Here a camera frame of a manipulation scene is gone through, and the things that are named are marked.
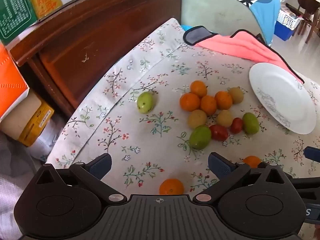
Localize green jujube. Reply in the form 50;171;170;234
242;112;260;135
189;126;212;150
137;92;156;114

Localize red cherry tomato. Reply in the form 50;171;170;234
230;117;243;134
209;124;229;141

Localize brown wooden chair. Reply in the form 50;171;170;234
297;0;320;44

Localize blue printed pillow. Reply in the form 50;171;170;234
187;0;280;47

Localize yellow box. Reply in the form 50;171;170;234
19;100;55;147

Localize blue plastic bin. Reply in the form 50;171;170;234
274;17;299;40

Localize orange carton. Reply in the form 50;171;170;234
0;42;30;123

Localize white perforated basket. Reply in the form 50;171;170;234
277;4;304;29

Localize yellow-brown round fruit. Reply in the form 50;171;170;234
188;109;207;129
216;109;234;127
228;87;244;104

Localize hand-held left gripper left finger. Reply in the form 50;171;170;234
36;153;127;203

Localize white plate with grey print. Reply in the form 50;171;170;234
249;62;317;135

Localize green carton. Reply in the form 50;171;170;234
0;0;38;45

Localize pink towel with black edging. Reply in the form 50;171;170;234
183;26;304;83

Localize brown wooden headboard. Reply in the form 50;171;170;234
9;0;189;118

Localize tan box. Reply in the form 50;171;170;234
0;90;42;140

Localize orange mandarin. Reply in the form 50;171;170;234
243;156;262;168
215;91;233;110
200;95;217;115
190;80;208;97
179;92;201;112
159;179;185;195

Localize floral printed cloth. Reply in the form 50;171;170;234
46;18;320;205

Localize pale waffle cloth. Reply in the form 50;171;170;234
0;132;38;240

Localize grey-green cushion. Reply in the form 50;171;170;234
180;0;268;45

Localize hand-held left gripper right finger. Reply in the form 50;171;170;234
192;152;292;203

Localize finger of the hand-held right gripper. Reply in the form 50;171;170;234
290;177;320;193
304;146;320;160

